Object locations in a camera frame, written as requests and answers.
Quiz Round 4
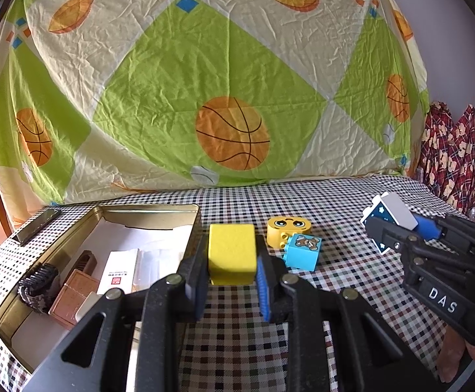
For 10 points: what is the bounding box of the blue bear toy block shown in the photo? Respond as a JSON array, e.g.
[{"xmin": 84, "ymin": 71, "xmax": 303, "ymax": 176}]
[{"xmin": 283, "ymin": 234, "xmax": 323, "ymax": 272}]

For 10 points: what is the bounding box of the white paper liner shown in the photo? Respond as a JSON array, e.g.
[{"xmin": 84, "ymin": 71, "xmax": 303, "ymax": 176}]
[{"xmin": 10, "ymin": 218, "xmax": 193, "ymax": 360}]

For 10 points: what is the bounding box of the white hollow toy block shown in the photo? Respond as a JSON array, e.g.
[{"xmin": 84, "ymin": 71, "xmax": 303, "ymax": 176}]
[{"xmin": 360, "ymin": 193, "xmax": 418, "ymax": 252}]

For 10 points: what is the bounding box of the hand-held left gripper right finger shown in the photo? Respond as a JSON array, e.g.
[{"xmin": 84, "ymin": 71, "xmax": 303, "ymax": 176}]
[{"xmin": 256, "ymin": 245, "xmax": 438, "ymax": 392}]

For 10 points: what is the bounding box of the gold tin box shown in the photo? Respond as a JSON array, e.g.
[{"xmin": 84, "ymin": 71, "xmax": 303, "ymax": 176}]
[{"xmin": 0, "ymin": 203, "xmax": 201, "ymax": 374}]

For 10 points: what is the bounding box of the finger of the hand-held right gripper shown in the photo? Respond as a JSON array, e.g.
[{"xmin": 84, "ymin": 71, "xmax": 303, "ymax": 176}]
[
  {"xmin": 411, "ymin": 211, "xmax": 475, "ymax": 251},
  {"xmin": 364, "ymin": 216, "xmax": 423, "ymax": 254}
]

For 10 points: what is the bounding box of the yellow cube block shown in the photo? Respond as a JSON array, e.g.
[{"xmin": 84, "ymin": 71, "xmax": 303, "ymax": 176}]
[{"xmin": 208, "ymin": 224, "xmax": 258, "ymax": 286}]

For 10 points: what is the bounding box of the black smartphone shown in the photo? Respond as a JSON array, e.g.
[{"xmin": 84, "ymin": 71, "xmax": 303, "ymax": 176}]
[{"xmin": 12, "ymin": 208, "xmax": 62, "ymax": 247}]

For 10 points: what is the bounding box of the red plaid bear cushion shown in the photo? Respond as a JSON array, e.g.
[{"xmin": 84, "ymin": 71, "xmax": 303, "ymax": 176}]
[
  {"xmin": 419, "ymin": 100, "xmax": 452, "ymax": 188},
  {"xmin": 446, "ymin": 104, "xmax": 475, "ymax": 213}
]

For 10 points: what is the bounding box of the brown rectangular case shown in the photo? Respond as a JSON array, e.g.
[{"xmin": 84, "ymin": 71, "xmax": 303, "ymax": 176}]
[{"xmin": 48, "ymin": 270, "xmax": 101, "ymax": 327}]

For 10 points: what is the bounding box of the basketball print bed sheet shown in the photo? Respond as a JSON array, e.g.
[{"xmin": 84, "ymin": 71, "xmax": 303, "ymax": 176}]
[{"xmin": 0, "ymin": 0, "xmax": 432, "ymax": 229}]

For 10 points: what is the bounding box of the yellow face toy block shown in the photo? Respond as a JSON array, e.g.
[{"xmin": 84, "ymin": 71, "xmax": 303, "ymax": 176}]
[{"xmin": 267, "ymin": 216, "xmax": 307, "ymax": 250}]

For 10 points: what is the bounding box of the brown comb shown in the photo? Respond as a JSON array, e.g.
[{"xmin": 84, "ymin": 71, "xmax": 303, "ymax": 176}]
[{"xmin": 74, "ymin": 251, "xmax": 98, "ymax": 274}]

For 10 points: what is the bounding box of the black sequined hair clip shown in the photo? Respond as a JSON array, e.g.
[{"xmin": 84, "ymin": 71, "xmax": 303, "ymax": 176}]
[{"xmin": 18, "ymin": 263, "xmax": 62, "ymax": 315}]

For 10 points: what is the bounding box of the person's right hand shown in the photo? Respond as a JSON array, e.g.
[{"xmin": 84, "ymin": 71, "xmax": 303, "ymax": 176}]
[{"xmin": 437, "ymin": 327, "xmax": 475, "ymax": 381}]

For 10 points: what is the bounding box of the white paper card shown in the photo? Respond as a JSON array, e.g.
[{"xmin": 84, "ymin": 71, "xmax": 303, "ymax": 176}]
[{"xmin": 96, "ymin": 248, "xmax": 140, "ymax": 297}]

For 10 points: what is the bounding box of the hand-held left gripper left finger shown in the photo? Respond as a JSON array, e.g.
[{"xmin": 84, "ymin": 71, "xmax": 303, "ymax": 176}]
[{"xmin": 21, "ymin": 229, "xmax": 210, "ymax": 392}]

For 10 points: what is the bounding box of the checkered tablecloth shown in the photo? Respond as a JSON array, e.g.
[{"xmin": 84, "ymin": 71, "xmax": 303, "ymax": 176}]
[{"xmin": 0, "ymin": 173, "xmax": 475, "ymax": 392}]

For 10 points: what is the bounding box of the white rounded box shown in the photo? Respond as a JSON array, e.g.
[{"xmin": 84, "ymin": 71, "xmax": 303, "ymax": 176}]
[{"xmin": 74, "ymin": 291, "xmax": 107, "ymax": 321}]

